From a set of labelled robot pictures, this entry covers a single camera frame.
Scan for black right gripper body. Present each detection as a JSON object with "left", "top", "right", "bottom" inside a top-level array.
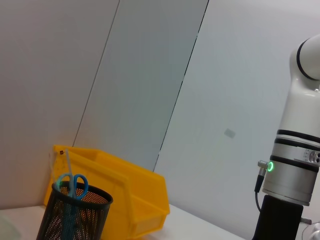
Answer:
[{"left": 250, "top": 194, "right": 305, "bottom": 240}]

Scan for blue teal scissors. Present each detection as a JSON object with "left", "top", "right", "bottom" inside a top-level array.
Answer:
[{"left": 55, "top": 173, "right": 89, "bottom": 201}]

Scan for transparent plastic ruler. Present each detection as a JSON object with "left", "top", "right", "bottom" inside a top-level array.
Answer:
[{"left": 48, "top": 147, "right": 76, "bottom": 198}]

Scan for black mesh pen holder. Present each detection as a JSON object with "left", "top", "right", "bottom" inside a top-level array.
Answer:
[{"left": 36, "top": 181, "right": 114, "bottom": 240}]

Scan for green glass fruit bowl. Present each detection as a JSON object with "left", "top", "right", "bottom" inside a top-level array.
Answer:
[{"left": 0, "top": 214, "right": 23, "bottom": 240}]

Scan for yellow plastic bin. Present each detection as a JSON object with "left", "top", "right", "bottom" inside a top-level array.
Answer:
[{"left": 44, "top": 144, "right": 171, "bottom": 239}]

